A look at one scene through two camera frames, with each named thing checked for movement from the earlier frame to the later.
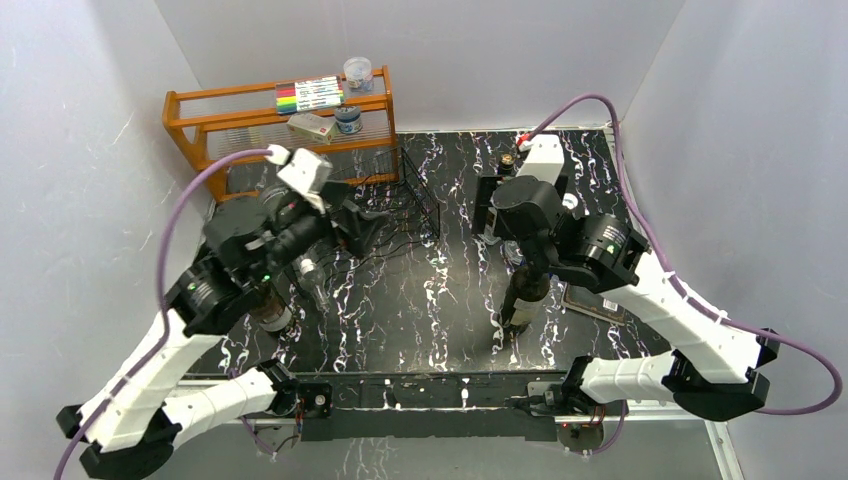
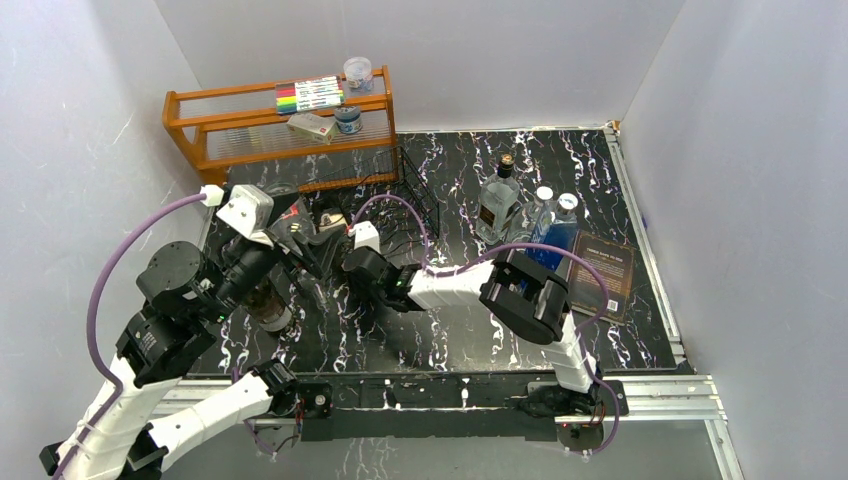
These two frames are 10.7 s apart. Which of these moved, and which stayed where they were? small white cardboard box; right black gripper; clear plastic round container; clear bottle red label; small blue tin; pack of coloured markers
Moved: clear bottle red label; right black gripper
Stayed: clear plastic round container; small blue tin; small white cardboard box; pack of coloured markers
